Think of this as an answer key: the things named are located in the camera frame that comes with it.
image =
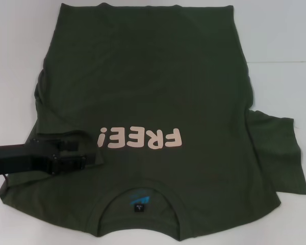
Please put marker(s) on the dark green FREE t-shirt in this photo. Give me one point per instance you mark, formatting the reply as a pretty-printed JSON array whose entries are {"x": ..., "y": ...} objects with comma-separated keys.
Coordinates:
[{"x": 168, "y": 89}]

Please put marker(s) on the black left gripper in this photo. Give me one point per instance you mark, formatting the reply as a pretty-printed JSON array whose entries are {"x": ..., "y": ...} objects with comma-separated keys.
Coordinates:
[{"x": 18, "y": 159}]

